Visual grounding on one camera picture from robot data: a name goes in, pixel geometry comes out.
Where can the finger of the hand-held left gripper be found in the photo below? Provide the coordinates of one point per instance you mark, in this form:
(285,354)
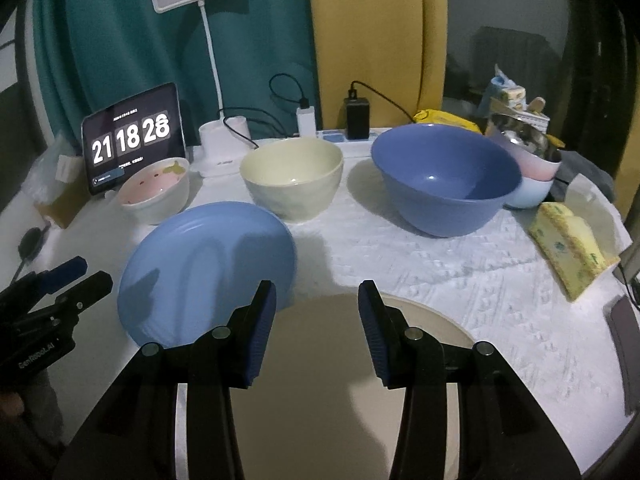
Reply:
(65,270)
(90,287)

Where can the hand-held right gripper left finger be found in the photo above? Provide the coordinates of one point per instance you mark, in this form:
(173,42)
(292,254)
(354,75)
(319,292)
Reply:
(260,332)

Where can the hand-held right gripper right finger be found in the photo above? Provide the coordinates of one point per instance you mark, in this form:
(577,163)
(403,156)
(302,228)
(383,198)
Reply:
(372,335)

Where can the cream plate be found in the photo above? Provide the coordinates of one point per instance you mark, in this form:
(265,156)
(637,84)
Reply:
(320,385)

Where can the light blue plate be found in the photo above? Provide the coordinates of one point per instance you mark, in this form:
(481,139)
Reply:
(200,260)

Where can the pink strawberry bowl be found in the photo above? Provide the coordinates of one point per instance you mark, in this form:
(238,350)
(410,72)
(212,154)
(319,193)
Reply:
(150,190)

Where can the cream bowl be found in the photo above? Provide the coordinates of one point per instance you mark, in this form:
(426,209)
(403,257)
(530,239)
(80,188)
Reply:
(290,195)

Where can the large blue bowl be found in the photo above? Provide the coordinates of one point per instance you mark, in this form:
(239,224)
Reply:
(440,175)

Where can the black round device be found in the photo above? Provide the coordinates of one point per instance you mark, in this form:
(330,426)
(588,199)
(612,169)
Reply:
(31,245)

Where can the cardboard box with plastic bag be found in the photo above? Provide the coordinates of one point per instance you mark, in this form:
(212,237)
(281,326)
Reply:
(45,170)

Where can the tablet with clock display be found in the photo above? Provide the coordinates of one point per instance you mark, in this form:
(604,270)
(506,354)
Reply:
(130,135)

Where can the white desk lamp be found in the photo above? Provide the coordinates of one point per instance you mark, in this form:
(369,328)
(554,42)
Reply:
(225,145)

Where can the white power strip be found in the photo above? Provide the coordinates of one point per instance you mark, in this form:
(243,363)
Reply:
(330,136)

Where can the pale blue steel-lined bowl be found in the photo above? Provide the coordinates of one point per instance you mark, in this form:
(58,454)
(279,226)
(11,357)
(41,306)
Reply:
(530,195)

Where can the white charger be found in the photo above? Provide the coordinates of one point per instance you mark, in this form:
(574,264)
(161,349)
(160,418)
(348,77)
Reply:
(306,122)

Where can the yellow tissue pack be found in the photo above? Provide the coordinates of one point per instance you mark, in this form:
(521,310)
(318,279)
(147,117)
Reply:
(570,250)

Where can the black charger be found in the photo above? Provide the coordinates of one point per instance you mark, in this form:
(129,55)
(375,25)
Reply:
(357,120)

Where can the yellow packet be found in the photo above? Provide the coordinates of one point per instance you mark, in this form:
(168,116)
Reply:
(445,119)

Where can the teal curtain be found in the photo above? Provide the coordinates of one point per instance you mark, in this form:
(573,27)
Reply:
(125,50)

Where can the pink steel-lined bowl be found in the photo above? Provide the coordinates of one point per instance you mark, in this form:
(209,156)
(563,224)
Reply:
(535,170)

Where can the black smartphone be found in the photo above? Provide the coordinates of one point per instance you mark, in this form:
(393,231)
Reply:
(627,340)

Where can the white plastic basket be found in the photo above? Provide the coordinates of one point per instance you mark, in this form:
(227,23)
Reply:
(535,120)

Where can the grey cloth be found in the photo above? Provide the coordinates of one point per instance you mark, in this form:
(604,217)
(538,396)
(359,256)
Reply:
(585,165)

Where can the wooden spoon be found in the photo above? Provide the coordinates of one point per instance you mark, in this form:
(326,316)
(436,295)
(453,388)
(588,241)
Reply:
(536,104)

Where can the yellow curtain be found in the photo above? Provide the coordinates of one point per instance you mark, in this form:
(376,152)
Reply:
(370,35)

